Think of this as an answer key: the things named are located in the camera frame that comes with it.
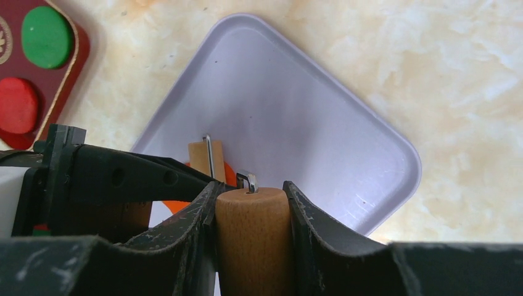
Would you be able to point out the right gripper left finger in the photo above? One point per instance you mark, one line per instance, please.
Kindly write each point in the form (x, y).
(174, 258)

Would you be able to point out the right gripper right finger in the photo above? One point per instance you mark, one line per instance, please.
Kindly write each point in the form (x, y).
(332, 259)

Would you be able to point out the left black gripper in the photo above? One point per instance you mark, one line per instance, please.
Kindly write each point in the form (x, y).
(75, 189)

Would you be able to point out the wooden double-ended dough roller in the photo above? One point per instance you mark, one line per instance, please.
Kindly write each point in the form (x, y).
(254, 240)

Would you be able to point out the red dough disc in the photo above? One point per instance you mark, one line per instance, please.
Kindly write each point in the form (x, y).
(19, 106)

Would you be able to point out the green dough disc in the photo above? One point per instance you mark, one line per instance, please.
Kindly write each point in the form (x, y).
(47, 37)

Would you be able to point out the dark red lacquer tray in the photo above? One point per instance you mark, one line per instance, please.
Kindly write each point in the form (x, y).
(53, 86)

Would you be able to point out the lavender plastic cutting board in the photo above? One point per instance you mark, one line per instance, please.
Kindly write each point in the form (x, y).
(279, 115)

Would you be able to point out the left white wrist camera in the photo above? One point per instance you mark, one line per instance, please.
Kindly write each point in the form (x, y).
(11, 187)

